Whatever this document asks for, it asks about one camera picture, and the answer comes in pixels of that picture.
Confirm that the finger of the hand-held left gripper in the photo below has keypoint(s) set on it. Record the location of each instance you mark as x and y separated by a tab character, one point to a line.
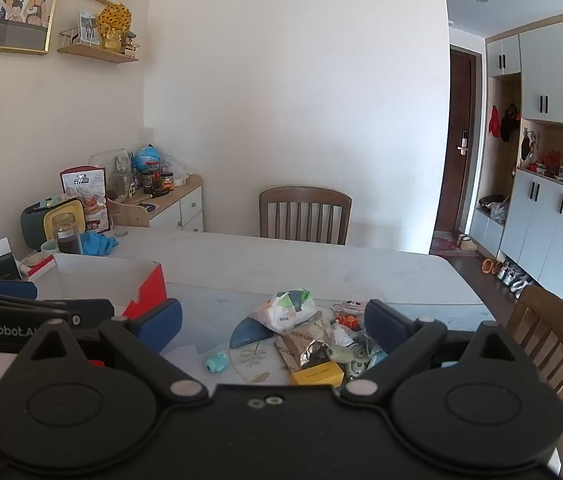
9	290
84	310

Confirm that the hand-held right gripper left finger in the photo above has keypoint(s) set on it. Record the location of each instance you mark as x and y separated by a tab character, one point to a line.
162	322

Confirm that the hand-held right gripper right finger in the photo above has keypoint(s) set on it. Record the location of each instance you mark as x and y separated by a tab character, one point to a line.
384	322

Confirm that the white red cardboard box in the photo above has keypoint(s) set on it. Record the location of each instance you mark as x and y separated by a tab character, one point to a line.
101	275

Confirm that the black foil packet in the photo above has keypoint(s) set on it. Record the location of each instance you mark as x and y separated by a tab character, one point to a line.
315	355

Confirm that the crumpled white wrapper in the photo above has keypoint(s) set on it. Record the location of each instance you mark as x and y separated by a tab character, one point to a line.
342	334

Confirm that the white carton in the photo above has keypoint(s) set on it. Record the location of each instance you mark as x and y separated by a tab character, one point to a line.
1	246

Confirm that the pale green toy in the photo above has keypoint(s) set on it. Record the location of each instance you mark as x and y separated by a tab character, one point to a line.
354	357

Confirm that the pale green mug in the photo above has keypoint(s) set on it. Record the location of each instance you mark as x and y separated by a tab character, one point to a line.
47	247

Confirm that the small teal toy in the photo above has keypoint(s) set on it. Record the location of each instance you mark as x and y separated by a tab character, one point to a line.
216	362

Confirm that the blue rubber gloves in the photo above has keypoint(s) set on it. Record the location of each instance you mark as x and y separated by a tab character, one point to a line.
99	244

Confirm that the glass jar with dark liquid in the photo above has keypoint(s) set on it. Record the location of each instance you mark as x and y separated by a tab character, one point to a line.
67	237

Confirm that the round printed placemat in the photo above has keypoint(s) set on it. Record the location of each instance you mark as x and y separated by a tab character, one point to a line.
249	334

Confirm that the clear drinking glass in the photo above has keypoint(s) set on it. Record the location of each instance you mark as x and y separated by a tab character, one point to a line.
119	224

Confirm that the white plastic bag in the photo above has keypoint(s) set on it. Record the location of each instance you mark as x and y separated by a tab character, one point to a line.
284	310

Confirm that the patterned door mat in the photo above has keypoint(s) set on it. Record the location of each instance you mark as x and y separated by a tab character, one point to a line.
449	245

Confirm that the wooden organizer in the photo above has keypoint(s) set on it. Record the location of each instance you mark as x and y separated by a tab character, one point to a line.
129	215

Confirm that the red printed snack bag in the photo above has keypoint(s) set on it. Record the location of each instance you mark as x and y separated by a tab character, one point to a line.
86	195

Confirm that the white wooden sideboard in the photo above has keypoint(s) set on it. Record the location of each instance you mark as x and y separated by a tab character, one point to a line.
189	210

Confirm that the orange slippers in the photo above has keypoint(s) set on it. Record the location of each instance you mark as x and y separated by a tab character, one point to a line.
491	266

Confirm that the black yellow screwdriver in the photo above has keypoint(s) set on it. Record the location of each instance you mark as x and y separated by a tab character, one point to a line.
161	192

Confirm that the row of grey shoes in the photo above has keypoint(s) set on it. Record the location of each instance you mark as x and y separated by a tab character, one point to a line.
514	277

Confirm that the jar with orange label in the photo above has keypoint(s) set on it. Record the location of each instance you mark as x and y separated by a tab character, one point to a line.
167	181

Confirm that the brown wooden chair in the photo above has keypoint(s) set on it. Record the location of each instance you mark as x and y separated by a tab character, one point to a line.
551	320
306	195

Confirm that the crumpled clear plastic bag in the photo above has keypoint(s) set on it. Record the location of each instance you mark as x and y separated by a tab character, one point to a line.
177	167

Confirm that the blue globe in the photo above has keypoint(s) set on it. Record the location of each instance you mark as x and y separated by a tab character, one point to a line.
147	157

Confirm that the dark brown door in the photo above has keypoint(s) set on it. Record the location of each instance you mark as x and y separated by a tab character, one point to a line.
454	135

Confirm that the red hanging garment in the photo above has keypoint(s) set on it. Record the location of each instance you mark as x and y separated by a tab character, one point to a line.
495	122

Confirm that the black hanging bag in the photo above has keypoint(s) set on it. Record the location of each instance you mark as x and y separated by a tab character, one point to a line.
510	122

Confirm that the group of shelf ornaments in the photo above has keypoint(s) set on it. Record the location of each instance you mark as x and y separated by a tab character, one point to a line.
556	160

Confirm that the standing photo card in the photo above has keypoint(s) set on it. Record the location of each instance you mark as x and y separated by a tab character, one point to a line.
87	27

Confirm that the golden flower ornament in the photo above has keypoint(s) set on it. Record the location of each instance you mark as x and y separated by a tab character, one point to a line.
113	22

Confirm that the wooden wall shelf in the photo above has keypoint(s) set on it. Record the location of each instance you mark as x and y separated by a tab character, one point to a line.
96	54

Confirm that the white wall cupboards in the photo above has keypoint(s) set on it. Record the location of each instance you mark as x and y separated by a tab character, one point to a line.
546	70

